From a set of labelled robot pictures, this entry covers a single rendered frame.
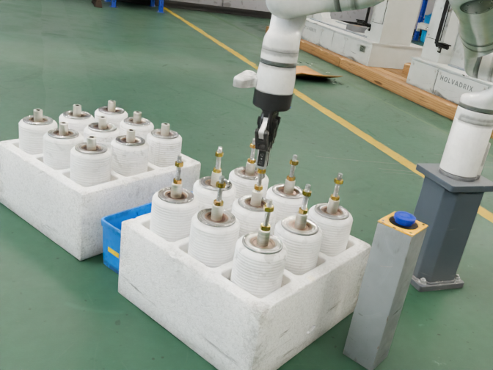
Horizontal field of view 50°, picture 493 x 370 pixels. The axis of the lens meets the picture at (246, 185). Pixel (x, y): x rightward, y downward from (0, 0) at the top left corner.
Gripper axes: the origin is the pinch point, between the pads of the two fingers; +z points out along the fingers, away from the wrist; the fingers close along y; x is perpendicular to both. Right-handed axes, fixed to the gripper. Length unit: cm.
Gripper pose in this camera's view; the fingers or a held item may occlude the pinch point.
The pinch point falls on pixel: (263, 158)
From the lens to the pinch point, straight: 108.1
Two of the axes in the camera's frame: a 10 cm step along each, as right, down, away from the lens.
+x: -9.6, -2.2, 1.9
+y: 2.6, -3.4, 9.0
